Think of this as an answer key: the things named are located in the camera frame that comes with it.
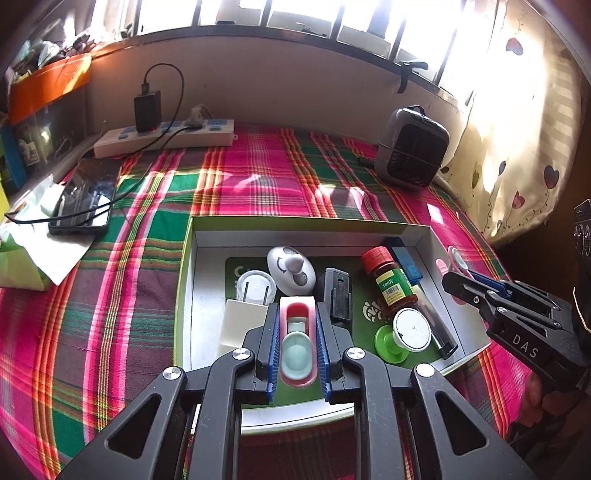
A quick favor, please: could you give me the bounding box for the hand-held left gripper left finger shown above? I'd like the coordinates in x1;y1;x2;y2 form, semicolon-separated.
55;302;283;480

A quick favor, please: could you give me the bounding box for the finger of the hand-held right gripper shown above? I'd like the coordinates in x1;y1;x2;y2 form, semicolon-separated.
468;270;561;308
441;272;555;326

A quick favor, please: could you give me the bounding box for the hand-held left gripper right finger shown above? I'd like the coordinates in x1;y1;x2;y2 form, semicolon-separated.
315;302;539;480

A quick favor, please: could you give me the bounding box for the pink mint clip with loop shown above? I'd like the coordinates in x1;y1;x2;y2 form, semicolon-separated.
435;246;468;304

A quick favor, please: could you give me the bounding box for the white usb charger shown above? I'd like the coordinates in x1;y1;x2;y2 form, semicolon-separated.
218;299;271;361

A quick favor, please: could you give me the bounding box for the blue translucent plastic case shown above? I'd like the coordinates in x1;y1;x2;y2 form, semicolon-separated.
382;237;424;283

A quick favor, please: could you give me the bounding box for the black rectangular gadget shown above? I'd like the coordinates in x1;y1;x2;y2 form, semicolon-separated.
315;268;354;326

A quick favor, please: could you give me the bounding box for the white lid green jar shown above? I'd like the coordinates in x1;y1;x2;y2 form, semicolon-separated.
374;307;432;365

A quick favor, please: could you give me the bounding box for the red-capped spice jar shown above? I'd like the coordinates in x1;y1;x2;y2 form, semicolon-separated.
360;247;428;324

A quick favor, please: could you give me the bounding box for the white plastic cap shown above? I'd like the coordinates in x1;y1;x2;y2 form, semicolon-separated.
235;270;278;306

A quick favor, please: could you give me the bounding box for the person's right hand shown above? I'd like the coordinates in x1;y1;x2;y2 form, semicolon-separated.
519;371;578;416

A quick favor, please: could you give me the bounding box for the cream curtain with hearts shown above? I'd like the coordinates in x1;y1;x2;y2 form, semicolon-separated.
434;0;583;245

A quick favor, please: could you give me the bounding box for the small grey desk heater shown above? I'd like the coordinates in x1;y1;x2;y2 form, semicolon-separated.
374;105;451;191

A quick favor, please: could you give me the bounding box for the pink green plaid blanket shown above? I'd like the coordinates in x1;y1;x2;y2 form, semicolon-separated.
0;122;536;480

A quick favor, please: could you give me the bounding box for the black smartphone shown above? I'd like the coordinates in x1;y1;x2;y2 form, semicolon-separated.
48;158;122;236

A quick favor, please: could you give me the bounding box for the white plug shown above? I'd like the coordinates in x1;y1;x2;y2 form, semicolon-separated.
186;105;211;130

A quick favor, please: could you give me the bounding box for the white power strip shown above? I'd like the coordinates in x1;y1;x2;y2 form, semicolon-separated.
93;117;235;159

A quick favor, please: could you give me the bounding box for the green tissue pack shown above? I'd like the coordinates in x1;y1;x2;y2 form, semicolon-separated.
0;175;95;291

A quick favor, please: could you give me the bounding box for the black charger adapter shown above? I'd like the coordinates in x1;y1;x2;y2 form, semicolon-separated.
134;90;163;134

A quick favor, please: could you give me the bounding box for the window with metal bars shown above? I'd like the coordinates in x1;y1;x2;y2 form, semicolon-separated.
92;0;485;102

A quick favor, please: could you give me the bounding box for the orange planter box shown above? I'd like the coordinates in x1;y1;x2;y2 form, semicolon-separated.
8;52;92;124

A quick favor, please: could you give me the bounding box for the orange tray with clutter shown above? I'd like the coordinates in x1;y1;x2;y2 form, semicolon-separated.
7;30;93;86

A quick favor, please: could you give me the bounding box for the thin pale wire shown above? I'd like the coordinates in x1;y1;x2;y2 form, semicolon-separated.
573;284;591;329

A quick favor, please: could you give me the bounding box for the black charging cable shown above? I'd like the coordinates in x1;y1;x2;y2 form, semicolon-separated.
4;63;185;227

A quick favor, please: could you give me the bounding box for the clear tank with blue frame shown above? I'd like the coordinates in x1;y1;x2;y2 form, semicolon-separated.
0;88;90;190

